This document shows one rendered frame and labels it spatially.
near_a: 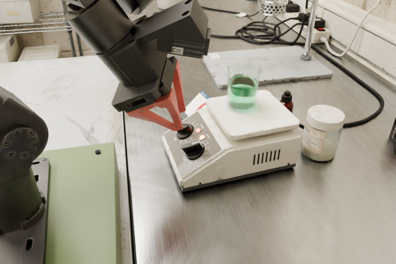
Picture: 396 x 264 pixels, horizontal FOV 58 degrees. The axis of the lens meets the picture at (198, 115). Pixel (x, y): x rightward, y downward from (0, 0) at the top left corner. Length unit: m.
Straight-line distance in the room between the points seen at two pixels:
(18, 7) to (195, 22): 2.33
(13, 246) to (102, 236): 0.09
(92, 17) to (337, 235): 0.41
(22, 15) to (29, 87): 1.78
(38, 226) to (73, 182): 0.09
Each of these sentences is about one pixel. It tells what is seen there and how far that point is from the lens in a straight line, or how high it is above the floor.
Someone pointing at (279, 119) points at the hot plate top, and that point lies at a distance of 0.56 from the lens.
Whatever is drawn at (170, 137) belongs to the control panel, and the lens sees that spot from 0.61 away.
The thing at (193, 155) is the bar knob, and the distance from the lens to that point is 0.54.
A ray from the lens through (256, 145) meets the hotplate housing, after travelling 0.54.
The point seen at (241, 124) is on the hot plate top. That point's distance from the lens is 0.54.
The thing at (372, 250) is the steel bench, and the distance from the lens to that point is 0.53.
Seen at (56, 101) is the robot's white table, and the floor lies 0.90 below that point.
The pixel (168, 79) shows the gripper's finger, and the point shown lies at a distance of 0.44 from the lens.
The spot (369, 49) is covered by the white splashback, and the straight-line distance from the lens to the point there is 1.03.
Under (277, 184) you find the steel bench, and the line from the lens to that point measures 0.58.
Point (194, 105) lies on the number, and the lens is 0.73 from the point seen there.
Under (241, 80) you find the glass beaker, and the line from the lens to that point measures 0.54.
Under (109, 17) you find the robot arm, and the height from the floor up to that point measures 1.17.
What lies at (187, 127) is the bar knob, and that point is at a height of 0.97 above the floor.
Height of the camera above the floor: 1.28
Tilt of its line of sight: 32 degrees down
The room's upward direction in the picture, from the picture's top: straight up
